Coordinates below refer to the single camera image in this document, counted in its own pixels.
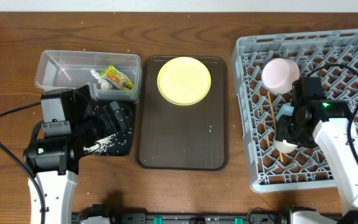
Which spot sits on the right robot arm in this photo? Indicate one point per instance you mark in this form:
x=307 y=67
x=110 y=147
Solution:
x=327 y=124

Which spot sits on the grey dishwasher rack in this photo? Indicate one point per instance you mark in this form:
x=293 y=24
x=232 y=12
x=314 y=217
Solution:
x=330 y=55

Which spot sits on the brown serving tray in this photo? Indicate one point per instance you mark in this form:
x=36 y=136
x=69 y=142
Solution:
x=176 y=137

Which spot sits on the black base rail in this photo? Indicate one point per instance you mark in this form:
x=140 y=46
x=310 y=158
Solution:
x=99 y=213

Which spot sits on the cream white cup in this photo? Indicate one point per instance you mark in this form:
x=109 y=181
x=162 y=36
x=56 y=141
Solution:
x=283 y=146

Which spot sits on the clear plastic bin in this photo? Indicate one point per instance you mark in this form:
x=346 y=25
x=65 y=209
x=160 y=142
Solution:
x=59 y=69

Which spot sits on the black waste tray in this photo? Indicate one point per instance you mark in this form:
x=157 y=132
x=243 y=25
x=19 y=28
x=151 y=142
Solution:
x=100 y=127

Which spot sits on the yellow plate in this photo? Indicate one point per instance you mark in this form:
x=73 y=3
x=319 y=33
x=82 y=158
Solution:
x=184 y=81

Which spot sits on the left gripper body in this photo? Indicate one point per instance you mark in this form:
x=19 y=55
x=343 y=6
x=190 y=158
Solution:
x=82 y=129

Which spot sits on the pile of rice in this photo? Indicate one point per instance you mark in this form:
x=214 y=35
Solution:
x=118 y=144

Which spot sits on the green orange snack wrapper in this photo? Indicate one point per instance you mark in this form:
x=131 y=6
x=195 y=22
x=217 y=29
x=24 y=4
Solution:
x=120 y=80

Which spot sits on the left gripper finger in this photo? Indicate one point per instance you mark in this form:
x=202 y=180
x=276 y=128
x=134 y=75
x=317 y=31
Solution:
x=109 y=120
x=119 y=115

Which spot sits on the light blue bowl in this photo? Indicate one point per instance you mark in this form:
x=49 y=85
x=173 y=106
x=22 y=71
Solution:
x=286 y=109

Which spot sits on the white tissue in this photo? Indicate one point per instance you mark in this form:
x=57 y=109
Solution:
x=102 y=81

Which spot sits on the white bowl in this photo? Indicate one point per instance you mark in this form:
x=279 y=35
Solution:
x=279 y=74

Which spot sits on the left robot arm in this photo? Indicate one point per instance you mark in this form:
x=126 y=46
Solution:
x=54 y=166

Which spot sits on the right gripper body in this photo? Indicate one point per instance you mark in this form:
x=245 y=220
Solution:
x=295 y=128

